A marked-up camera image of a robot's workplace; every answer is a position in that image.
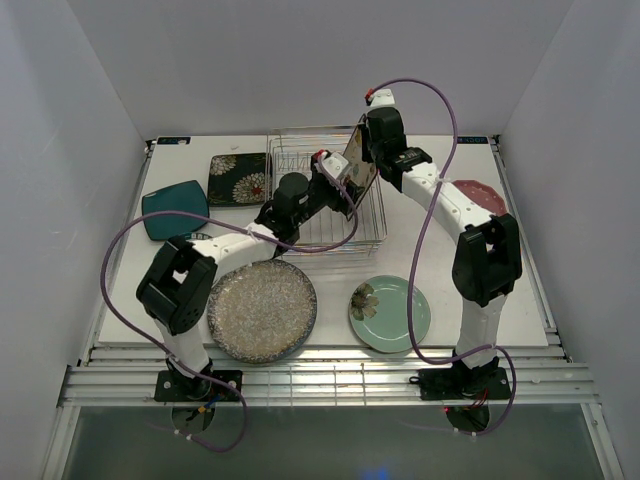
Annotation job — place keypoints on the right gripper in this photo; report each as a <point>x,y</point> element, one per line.
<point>365,135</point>

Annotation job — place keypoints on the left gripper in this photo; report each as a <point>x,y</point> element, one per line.
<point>338,202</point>

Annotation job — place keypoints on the cream flower square plate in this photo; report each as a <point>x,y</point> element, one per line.
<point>360,173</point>

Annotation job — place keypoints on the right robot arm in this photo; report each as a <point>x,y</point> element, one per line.
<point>486,265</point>

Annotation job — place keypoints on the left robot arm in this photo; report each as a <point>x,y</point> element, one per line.
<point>175,289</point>

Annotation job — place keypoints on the right blue table label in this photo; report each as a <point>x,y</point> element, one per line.
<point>473,140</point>

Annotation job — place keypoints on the blue table label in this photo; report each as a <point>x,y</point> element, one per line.
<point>473,140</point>
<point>173,140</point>

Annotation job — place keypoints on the black floral square plate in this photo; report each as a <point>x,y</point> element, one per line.
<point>238,180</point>

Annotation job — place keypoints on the pink polka dot plate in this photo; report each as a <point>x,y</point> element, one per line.
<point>478,201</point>

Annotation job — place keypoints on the mint green flower plate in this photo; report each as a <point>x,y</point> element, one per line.
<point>377,312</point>

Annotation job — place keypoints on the large speckled round plate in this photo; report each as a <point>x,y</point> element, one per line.
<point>262,312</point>

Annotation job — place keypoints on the teal square plate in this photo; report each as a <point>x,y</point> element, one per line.
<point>165,210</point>

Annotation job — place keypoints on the white plate green rim left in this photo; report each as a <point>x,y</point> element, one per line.
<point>196,236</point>

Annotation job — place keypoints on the left blue table label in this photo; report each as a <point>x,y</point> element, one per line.
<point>173,140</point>

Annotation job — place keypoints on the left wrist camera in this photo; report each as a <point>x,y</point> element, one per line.
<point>332,165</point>

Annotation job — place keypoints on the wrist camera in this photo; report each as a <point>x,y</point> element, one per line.
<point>332,165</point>
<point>379,98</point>

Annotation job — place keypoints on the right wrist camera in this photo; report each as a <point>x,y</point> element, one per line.
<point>379,98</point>

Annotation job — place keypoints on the wire dish rack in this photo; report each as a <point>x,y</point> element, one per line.
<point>290,150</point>

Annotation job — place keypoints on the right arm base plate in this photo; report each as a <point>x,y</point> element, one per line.
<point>458,382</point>

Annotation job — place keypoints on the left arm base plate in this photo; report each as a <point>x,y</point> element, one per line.
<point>173,387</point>

